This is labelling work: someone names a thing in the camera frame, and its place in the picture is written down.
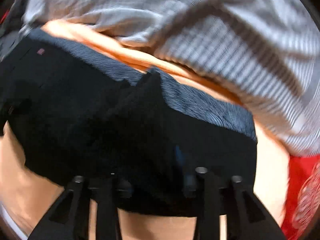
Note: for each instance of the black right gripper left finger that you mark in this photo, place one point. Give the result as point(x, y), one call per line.
point(68, 216)

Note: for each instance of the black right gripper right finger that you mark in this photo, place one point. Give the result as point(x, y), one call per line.
point(245, 215)

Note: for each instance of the black pants with patterned band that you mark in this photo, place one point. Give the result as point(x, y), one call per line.
point(76, 112)

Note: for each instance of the peach bed sheet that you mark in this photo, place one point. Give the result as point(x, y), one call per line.
point(27, 196)

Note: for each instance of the red fabric item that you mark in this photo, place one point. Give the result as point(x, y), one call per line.
point(302, 199)

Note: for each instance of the grey striped duvet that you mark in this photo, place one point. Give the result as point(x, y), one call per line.
point(264, 51)

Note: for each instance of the dark grey jacket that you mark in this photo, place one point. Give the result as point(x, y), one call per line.
point(10, 28)

